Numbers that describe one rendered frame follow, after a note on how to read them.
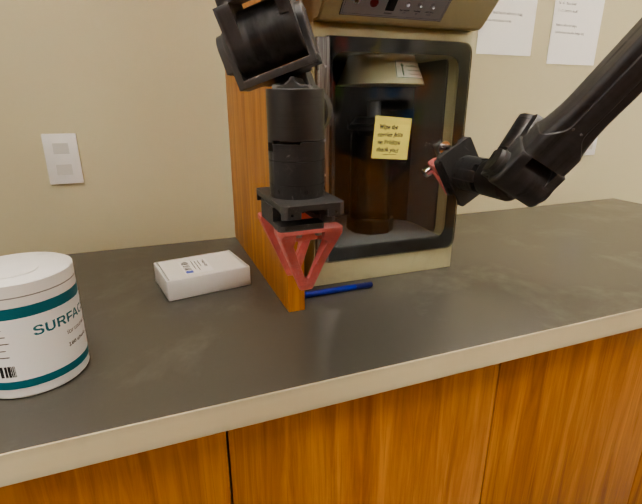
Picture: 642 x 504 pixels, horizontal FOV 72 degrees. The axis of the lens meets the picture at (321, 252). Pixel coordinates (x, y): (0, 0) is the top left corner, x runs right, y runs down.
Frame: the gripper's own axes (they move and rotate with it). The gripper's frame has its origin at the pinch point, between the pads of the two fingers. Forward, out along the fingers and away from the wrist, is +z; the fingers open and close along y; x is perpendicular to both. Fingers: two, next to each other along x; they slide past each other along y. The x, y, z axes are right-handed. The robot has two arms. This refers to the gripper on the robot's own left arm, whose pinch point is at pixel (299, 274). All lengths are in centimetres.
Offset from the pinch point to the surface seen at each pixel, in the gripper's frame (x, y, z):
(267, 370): 2.5, 6.9, 16.2
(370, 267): -26.0, 31.5, 14.4
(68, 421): 26.2, 5.4, 16.0
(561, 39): -115, 74, -35
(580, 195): -136, 73, 17
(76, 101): 27, 76, -18
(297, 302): -7.2, 22.7, 14.9
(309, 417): -2.6, 4.6, 23.8
